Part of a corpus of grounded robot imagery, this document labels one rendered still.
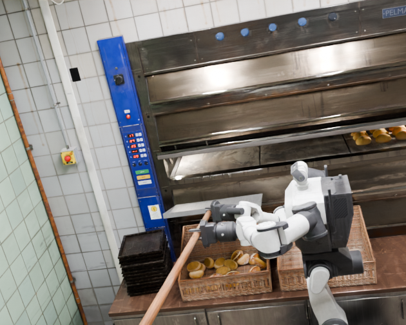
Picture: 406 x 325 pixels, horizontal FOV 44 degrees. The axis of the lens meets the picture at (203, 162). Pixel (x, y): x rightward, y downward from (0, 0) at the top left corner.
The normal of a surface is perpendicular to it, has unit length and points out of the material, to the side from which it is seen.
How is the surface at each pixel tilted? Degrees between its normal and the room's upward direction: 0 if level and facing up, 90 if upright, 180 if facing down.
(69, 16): 90
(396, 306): 90
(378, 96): 70
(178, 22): 90
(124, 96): 90
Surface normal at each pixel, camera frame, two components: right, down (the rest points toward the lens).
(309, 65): -0.16, 0.04
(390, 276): -0.18, -0.92
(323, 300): 0.14, 0.68
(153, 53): -0.11, 0.37
